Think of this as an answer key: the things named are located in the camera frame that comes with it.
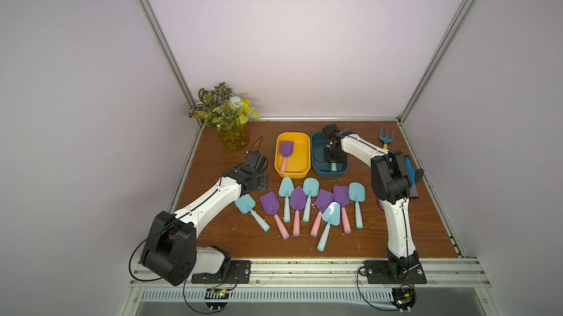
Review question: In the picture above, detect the dark teal storage box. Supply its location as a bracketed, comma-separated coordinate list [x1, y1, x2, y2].
[311, 131, 349, 178]

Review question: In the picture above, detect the teal shovel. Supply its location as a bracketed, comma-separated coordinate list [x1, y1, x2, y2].
[317, 202, 341, 252]
[279, 177, 294, 223]
[235, 194, 271, 232]
[348, 182, 366, 230]
[303, 178, 320, 222]

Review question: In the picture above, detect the yellow plastic storage box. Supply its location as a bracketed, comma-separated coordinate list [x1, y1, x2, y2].
[274, 132, 312, 179]

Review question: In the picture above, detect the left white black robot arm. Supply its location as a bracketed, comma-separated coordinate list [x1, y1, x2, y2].
[140, 151, 269, 286]

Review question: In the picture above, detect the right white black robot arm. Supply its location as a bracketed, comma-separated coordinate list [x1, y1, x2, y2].
[322, 123, 424, 279]

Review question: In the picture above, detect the blue yellow garden rake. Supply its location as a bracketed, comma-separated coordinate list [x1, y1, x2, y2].
[379, 126, 396, 150]

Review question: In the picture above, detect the potted green plant vase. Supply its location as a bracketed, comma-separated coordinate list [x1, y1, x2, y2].
[189, 82, 261, 151]

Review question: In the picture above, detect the blue grey garden glove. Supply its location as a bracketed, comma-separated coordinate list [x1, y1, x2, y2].
[405, 155, 425, 199]

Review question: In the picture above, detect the left circuit board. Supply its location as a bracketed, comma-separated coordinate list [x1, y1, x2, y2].
[204, 288, 232, 314]

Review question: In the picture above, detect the circuit board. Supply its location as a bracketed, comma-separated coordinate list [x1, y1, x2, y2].
[204, 288, 232, 314]
[391, 285, 417, 313]

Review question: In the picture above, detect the right circuit board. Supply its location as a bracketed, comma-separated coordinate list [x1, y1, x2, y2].
[391, 285, 417, 313]

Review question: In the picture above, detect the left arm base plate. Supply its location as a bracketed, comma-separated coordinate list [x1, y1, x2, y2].
[189, 260, 252, 285]

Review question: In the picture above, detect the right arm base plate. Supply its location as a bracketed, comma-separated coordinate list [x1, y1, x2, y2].
[364, 260, 428, 285]

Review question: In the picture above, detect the aluminium front rail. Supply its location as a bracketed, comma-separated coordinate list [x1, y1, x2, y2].
[128, 256, 491, 290]

